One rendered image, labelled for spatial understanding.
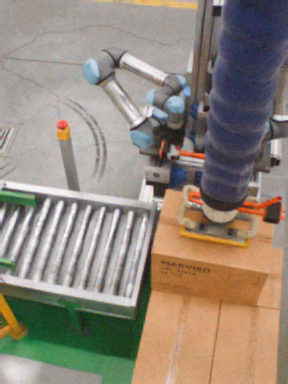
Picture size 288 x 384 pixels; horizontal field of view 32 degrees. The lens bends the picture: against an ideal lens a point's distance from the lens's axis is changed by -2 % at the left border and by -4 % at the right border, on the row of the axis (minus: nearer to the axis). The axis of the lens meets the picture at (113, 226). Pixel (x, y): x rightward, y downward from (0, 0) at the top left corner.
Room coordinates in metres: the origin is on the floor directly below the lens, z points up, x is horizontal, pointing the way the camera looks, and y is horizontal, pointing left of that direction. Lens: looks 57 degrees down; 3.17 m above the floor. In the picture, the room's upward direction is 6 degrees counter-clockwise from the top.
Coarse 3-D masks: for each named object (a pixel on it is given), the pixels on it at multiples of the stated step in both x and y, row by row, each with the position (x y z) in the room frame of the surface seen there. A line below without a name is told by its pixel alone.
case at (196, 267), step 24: (168, 192) 1.63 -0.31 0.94; (168, 216) 1.48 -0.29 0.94; (192, 216) 1.46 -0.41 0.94; (168, 240) 1.33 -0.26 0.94; (192, 240) 1.32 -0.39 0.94; (264, 240) 1.27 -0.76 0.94; (168, 264) 1.25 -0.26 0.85; (192, 264) 1.21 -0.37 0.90; (216, 264) 1.17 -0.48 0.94; (240, 264) 1.15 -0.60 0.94; (264, 264) 1.14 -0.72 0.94; (168, 288) 1.24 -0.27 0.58; (192, 288) 1.20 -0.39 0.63; (216, 288) 1.16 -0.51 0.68; (240, 288) 1.12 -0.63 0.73
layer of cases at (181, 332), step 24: (264, 288) 1.19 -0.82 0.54; (168, 312) 1.11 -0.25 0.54; (192, 312) 1.10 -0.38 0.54; (216, 312) 1.08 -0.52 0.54; (240, 312) 1.06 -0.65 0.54; (264, 312) 1.05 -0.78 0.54; (144, 336) 0.99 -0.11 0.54; (168, 336) 0.97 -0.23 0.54; (192, 336) 0.96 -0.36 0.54; (216, 336) 0.94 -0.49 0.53; (240, 336) 0.92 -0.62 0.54; (264, 336) 0.91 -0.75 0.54; (144, 360) 0.85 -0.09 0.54; (168, 360) 0.84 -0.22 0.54; (192, 360) 0.82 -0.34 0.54; (216, 360) 0.81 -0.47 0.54; (240, 360) 0.79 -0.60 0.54; (264, 360) 0.78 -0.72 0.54
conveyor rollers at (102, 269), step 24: (0, 216) 1.86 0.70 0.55; (72, 216) 1.81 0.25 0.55; (120, 216) 1.78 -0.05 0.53; (144, 216) 1.76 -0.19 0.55; (48, 240) 1.65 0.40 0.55; (96, 240) 1.62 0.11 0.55; (24, 264) 1.50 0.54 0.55; (72, 264) 1.47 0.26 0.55; (120, 264) 1.44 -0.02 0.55; (96, 288) 1.30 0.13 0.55
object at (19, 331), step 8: (0, 296) 1.29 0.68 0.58; (0, 304) 1.28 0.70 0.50; (0, 312) 1.29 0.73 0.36; (8, 312) 1.29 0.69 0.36; (8, 320) 1.27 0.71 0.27; (0, 328) 1.26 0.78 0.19; (8, 328) 1.27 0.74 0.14; (16, 328) 1.28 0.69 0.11; (24, 328) 1.32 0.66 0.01; (0, 336) 1.23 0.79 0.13; (16, 336) 1.27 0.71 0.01
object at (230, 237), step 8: (200, 224) 1.31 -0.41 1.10; (184, 232) 1.29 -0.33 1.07; (192, 232) 1.28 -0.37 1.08; (200, 232) 1.28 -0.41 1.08; (224, 232) 1.27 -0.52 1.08; (232, 232) 1.25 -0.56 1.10; (208, 240) 1.24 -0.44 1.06; (216, 240) 1.23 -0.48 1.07; (224, 240) 1.22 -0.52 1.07; (232, 240) 1.22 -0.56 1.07; (240, 240) 1.21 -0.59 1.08; (248, 240) 1.21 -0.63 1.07
